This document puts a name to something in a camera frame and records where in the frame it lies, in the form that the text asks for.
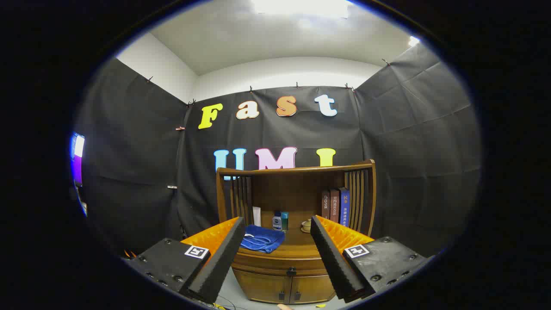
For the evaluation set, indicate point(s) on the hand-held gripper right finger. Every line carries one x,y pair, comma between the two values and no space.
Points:
333,262

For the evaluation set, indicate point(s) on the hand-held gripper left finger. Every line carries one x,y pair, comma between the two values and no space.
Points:
224,262

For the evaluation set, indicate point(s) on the wooden drawer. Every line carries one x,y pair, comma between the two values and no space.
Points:
267,263

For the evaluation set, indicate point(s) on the wooden cabinet door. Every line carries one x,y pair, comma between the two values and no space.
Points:
312,289
262,286

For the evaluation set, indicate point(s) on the wooden countertop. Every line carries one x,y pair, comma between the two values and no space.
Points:
297,241

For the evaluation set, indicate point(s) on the wooden cabinet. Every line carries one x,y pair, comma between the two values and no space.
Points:
280,189

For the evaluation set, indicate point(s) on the blue towel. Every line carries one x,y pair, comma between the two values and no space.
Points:
262,239

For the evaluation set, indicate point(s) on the beige lidded cup with saucer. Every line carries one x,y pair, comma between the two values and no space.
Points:
306,224

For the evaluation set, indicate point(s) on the blue book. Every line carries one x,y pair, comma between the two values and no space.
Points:
344,209

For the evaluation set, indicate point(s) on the reddish brown book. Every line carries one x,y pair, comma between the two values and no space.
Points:
334,206

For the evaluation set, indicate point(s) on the white tube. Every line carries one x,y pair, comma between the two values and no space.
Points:
256,216

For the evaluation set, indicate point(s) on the teal clear bottle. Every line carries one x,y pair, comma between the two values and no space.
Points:
285,220

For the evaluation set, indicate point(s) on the white bottle with blue cap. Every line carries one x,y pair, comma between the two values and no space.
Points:
277,223

